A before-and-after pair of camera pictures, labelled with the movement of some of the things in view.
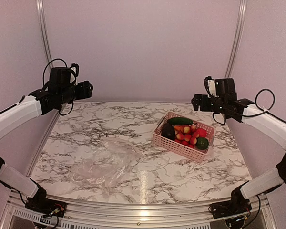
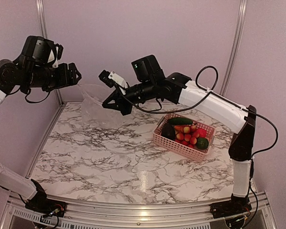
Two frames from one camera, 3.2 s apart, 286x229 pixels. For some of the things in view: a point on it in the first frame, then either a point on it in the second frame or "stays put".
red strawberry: x=202 y=132 stays put
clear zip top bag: x=107 y=166 → x=95 y=115
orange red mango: x=178 y=128 stays put
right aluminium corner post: x=238 y=37 stays put
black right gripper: x=197 y=98 → x=120 y=106
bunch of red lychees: x=188 y=137 stays put
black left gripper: x=85 y=92 → x=63 y=80
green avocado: x=202 y=143 stays put
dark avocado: x=168 y=130 stays put
